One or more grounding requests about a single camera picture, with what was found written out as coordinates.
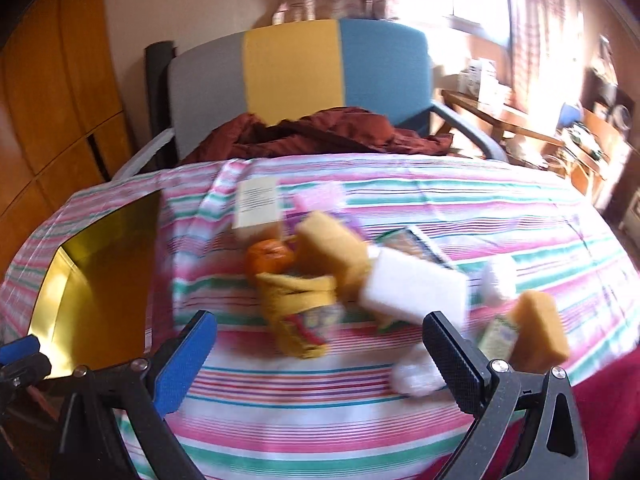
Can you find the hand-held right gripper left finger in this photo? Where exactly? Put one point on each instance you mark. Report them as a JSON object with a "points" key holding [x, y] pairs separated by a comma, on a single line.
{"points": [[182, 365]]}

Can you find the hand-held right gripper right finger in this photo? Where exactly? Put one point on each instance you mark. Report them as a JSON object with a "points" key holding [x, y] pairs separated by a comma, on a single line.
{"points": [[452, 360]]}

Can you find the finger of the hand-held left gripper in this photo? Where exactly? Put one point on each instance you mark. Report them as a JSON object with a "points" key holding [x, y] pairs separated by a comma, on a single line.
{"points": [[27, 367], [17, 349]]}

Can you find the pale green leaf-print box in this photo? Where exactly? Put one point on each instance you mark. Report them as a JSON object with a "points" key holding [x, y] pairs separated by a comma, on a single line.
{"points": [[497, 337]]}

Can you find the white sponge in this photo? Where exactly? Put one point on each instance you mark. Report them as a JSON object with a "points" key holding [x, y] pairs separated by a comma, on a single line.
{"points": [[410, 287]]}

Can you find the gold-lined box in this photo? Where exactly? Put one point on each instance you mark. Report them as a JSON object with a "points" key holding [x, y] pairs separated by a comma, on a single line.
{"points": [[100, 270]]}

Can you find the orange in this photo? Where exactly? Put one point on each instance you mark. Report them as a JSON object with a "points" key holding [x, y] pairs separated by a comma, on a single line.
{"points": [[265, 260]]}

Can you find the yellow sponge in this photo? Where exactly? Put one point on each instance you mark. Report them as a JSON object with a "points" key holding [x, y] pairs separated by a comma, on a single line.
{"points": [[330, 250], [542, 330]]}

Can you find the pink ribbed roll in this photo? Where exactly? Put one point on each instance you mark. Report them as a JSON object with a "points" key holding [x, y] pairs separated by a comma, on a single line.
{"points": [[320, 195]]}

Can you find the white plastic packet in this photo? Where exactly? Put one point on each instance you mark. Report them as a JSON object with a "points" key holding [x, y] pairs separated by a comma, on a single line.
{"points": [[415, 375]]}

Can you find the small white packet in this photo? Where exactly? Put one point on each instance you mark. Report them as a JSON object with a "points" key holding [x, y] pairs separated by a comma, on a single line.
{"points": [[500, 280]]}

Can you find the striped tablecloth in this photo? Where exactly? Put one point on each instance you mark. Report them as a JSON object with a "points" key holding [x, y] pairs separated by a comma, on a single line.
{"points": [[350, 410]]}

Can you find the green-ended snack bar packet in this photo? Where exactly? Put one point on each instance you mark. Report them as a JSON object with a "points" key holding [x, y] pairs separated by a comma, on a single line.
{"points": [[415, 242]]}

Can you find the yellow snack packet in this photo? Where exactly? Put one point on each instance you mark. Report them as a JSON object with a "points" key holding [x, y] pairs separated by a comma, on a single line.
{"points": [[295, 305]]}

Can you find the white labelled box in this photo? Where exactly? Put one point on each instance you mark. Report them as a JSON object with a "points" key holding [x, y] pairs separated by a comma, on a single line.
{"points": [[256, 204]]}

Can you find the wooden cabinet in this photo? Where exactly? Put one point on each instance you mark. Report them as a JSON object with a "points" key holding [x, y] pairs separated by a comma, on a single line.
{"points": [[50, 110]]}

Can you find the wooden side table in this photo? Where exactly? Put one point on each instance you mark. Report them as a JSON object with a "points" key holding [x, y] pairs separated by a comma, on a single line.
{"points": [[500, 120]]}

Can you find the dark red jacket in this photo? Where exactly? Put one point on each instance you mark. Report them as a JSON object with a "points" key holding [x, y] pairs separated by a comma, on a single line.
{"points": [[325, 132]]}

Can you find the cluttered wooden shelf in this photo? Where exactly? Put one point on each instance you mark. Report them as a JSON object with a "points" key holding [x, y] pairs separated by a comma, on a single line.
{"points": [[600, 135]]}

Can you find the blue round object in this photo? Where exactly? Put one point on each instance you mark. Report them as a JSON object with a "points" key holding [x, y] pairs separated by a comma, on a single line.
{"points": [[571, 115]]}

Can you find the white boxes on side table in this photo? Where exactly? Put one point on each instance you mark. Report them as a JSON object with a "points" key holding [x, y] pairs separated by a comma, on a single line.
{"points": [[482, 82]]}

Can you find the black upright board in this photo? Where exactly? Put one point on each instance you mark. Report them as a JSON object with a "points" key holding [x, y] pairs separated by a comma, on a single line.
{"points": [[159, 75]]}

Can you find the grey yellow blue chair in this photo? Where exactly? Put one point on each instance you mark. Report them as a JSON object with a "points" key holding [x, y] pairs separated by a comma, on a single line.
{"points": [[295, 70]]}

